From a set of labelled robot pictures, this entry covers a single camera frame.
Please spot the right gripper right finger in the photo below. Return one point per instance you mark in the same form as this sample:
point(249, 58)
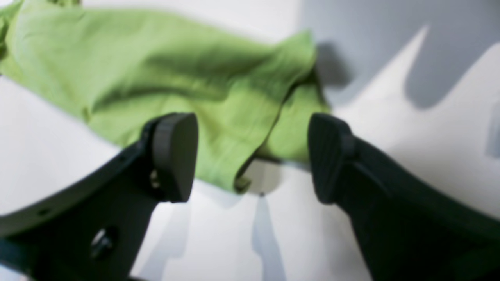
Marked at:
point(406, 230)

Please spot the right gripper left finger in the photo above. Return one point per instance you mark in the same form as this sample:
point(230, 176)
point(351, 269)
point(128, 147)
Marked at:
point(94, 229)

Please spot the green t-shirt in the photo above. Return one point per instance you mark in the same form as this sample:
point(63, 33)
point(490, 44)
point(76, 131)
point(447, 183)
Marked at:
point(116, 69)

